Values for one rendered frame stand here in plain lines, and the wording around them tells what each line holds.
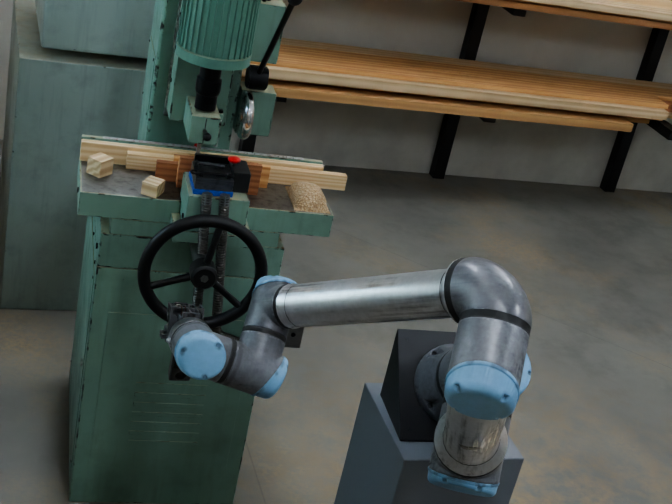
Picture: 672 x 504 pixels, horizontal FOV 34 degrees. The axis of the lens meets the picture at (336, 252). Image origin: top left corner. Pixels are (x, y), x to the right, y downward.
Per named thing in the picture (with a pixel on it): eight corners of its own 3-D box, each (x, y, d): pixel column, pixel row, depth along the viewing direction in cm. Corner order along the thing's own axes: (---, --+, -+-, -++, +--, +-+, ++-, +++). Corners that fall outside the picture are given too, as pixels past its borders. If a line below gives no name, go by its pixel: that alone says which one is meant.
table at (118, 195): (76, 234, 243) (78, 209, 240) (75, 177, 269) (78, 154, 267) (338, 256, 260) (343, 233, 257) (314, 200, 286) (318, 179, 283)
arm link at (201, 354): (218, 390, 209) (169, 373, 206) (208, 373, 221) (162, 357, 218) (237, 344, 209) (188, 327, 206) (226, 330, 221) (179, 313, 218)
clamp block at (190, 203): (181, 231, 248) (186, 195, 244) (176, 205, 260) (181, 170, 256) (245, 236, 252) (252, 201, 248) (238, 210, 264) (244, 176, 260)
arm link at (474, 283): (517, 238, 176) (243, 271, 223) (503, 310, 171) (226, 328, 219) (557, 268, 183) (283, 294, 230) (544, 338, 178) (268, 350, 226)
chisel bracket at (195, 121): (187, 148, 262) (192, 115, 258) (181, 126, 274) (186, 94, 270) (217, 152, 264) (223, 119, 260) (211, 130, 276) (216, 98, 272)
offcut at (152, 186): (164, 192, 258) (165, 179, 256) (155, 198, 253) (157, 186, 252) (148, 187, 258) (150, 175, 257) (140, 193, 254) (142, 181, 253)
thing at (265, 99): (234, 133, 284) (242, 89, 279) (231, 123, 290) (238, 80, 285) (270, 137, 286) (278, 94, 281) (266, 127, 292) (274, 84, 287)
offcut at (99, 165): (99, 178, 257) (101, 162, 255) (85, 172, 259) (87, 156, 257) (112, 174, 261) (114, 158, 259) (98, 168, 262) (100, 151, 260)
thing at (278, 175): (125, 168, 265) (127, 153, 263) (125, 165, 267) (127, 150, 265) (344, 190, 280) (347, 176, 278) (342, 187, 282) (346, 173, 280)
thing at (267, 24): (245, 60, 277) (255, 2, 271) (240, 49, 285) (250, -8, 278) (278, 64, 280) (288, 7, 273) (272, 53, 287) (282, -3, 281)
